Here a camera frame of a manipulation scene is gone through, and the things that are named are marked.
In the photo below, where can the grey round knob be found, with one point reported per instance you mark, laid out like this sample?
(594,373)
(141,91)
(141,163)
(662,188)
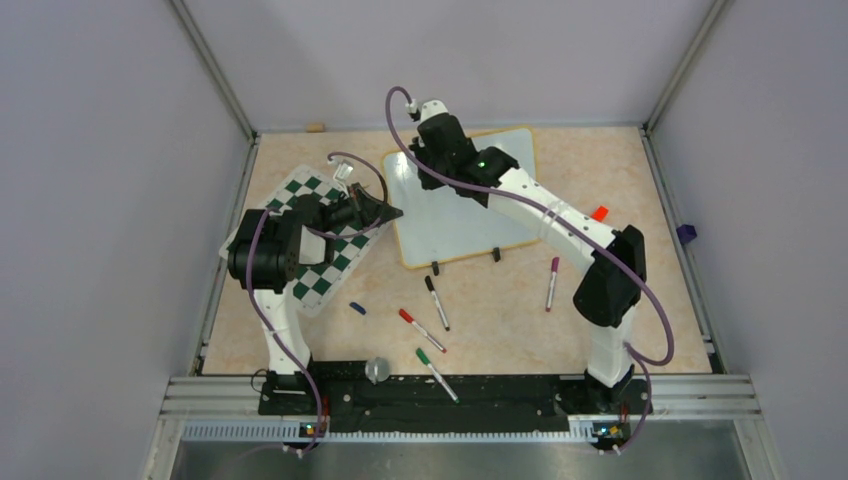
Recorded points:
(377,370)

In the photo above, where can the black capped marker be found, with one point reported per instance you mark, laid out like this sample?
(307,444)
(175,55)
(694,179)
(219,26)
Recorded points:
(439,307)

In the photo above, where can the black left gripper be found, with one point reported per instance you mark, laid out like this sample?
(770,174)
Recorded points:
(363,206)

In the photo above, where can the green white chessboard mat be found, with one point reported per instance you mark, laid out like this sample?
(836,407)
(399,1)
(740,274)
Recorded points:
(324,265)

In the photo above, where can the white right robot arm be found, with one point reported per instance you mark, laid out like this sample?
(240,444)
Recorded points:
(611,262)

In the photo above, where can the purple capped marker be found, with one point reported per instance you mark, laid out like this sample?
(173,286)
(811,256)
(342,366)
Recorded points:
(550,293)

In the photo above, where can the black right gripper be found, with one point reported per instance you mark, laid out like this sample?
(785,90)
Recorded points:
(419,150)

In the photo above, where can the yellow framed whiteboard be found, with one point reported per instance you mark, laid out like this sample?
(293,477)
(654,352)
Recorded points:
(440,226)

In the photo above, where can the blue marker cap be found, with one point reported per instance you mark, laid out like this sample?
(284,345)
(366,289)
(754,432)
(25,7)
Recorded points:
(361,310)

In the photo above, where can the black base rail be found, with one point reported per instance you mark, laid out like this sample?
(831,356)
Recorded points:
(342,394)

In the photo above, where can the red plastic block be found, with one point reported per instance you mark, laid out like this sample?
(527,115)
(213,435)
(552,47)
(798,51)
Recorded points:
(600,214)

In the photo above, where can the small wooden block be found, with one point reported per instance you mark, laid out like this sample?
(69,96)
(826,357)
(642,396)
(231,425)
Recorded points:
(315,128)

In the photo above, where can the green capped marker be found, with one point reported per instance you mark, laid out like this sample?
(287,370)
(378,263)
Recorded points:
(424,359)

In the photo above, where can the purple plastic piece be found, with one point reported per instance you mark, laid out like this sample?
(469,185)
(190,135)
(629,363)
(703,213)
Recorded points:
(686,233)

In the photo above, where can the red capped marker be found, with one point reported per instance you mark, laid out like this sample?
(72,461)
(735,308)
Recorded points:
(408,318)

